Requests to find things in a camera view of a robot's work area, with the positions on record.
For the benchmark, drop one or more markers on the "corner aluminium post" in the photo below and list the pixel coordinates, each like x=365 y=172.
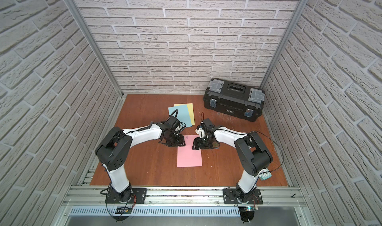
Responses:
x=73 y=8
x=285 y=37

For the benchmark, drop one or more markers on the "aluminium front rail frame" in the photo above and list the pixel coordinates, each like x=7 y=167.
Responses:
x=161 y=201

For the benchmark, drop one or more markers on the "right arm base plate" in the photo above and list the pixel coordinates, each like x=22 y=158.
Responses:
x=235 y=196

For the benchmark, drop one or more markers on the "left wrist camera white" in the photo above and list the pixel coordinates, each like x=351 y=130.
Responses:
x=179 y=127

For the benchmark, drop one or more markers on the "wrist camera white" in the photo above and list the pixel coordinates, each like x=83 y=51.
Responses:
x=179 y=127
x=200 y=131

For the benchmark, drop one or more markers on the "yellow paper sheet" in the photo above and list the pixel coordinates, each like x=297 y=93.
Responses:
x=190 y=110

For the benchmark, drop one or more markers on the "left corner aluminium post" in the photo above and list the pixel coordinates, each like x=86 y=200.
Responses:
x=73 y=8

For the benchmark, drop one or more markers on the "light blue paper sheet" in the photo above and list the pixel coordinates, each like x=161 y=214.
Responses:
x=182 y=115

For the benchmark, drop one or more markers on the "black plastic toolbox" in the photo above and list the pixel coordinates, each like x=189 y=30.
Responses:
x=237 y=100

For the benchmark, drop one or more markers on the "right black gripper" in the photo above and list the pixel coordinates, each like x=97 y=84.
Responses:
x=197 y=142

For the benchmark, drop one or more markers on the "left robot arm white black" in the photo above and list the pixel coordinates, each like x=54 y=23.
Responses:
x=113 y=150

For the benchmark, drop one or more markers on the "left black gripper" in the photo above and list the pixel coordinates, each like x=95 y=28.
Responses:
x=174 y=139

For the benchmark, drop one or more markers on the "small teal card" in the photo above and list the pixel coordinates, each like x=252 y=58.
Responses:
x=266 y=174

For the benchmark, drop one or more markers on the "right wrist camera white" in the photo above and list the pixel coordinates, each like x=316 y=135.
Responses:
x=200 y=131

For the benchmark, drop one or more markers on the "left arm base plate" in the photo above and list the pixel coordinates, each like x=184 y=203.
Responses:
x=130 y=195

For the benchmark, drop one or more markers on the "right corner aluminium post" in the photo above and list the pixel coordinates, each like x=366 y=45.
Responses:
x=285 y=37

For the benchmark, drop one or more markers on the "pink paper sheet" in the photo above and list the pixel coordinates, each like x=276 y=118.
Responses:
x=186 y=156

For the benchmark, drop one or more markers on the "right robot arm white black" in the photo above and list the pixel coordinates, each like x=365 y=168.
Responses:
x=253 y=154

